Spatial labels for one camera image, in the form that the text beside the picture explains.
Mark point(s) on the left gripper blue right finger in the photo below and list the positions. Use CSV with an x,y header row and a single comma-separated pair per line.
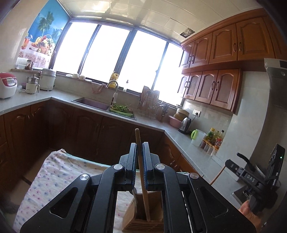
x,y
190,204

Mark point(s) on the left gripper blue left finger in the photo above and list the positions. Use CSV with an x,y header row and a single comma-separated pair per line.
x,y
87,204

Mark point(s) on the wooden patterned chopstick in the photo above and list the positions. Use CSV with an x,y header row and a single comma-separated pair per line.
x,y
140,162

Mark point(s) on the kitchen sink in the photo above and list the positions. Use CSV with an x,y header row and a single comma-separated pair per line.
x,y
92,103

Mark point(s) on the kitchen faucet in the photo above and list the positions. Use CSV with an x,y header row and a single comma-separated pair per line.
x,y
115,95

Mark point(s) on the person's right hand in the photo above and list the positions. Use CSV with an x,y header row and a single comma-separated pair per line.
x,y
254,219

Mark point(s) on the gas stove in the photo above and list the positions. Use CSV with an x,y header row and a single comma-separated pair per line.
x,y
242,195

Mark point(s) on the black wok with lid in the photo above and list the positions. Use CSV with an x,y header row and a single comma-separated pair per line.
x,y
256,169

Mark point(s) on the floral white tablecloth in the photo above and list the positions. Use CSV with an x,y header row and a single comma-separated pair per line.
x,y
58,171

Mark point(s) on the wooden utensil holder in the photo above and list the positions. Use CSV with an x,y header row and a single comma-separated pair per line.
x,y
135,220

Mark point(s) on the range hood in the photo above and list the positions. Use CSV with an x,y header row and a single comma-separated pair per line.
x,y
274,127

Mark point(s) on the condiment bottles rack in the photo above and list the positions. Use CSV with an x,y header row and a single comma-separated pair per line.
x,y
212,141

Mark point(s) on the steel electric kettle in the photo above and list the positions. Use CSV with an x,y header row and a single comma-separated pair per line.
x,y
184,127

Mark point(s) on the lower wooden cabinets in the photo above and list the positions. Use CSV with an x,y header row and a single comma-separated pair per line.
x,y
29,131

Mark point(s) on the wooden cabinets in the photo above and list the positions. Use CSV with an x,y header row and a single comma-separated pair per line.
x,y
29,131
213,59

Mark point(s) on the green vegetable basket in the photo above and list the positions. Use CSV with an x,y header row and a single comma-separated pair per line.
x,y
122,110

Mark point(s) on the pink basin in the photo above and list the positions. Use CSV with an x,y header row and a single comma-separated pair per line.
x,y
174,122

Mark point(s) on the dish drying rack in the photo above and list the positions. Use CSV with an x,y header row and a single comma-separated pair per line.
x,y
150,106

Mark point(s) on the yellow detergent bottle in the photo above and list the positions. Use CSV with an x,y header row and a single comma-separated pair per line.
x,y
113,77

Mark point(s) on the large white rice cooker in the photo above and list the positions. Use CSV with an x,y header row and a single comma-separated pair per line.
x,y
47,79

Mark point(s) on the small white electric pot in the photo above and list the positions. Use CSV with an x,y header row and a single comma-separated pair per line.
x,y
32,85

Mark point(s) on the upper wooden cabinets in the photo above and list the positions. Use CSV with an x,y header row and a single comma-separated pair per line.
x,y
213,59

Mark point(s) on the red white rice cooker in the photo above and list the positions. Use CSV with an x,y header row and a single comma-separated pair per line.
x,y
8,85

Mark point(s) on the tropical fruit poster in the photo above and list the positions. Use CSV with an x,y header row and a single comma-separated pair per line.
x,y
42,37

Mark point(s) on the green handled white pitcher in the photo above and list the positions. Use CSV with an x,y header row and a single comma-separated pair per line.
x,y
197,136

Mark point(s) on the wall power outlet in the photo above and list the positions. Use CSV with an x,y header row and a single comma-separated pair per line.
x,y
196,112

